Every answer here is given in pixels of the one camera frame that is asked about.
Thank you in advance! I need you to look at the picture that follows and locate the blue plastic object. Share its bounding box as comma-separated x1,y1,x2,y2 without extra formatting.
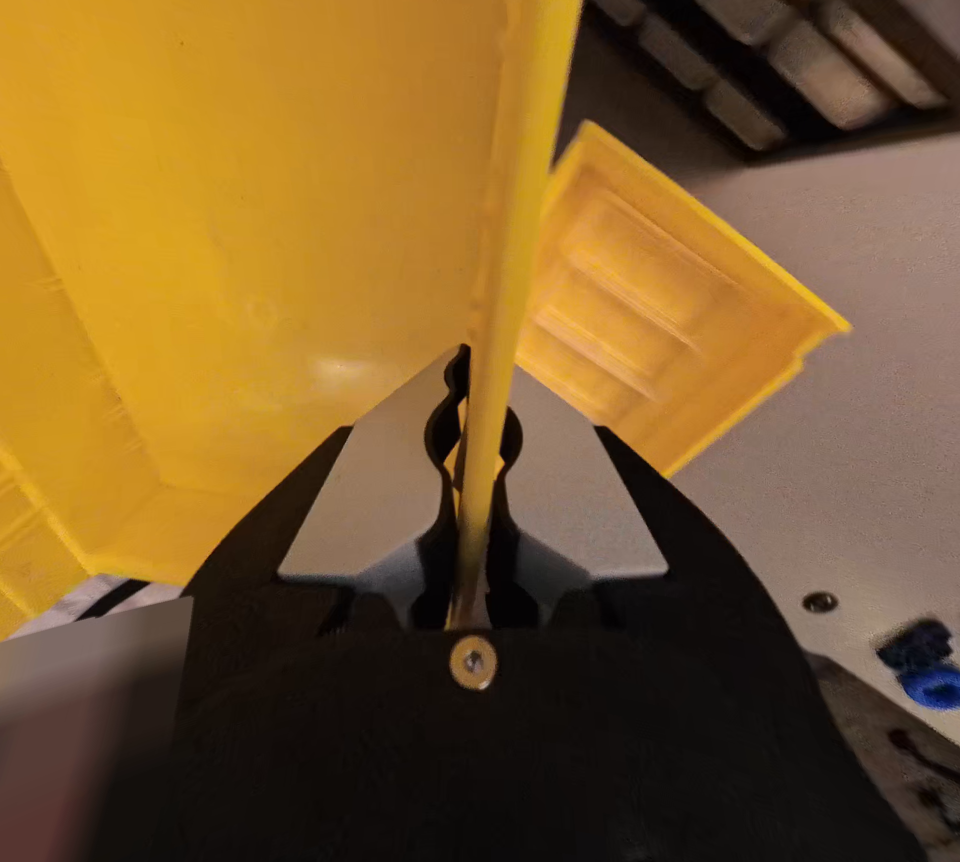
876,618,960,710

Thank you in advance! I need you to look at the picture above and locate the yellow plastic bin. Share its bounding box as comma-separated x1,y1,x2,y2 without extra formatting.
516,119,854,480
0,0,605,641

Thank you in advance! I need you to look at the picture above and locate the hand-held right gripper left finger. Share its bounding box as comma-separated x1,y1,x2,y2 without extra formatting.
279,344,472,630

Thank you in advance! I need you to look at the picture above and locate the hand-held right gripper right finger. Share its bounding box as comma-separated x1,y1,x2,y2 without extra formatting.
489,370,669,629

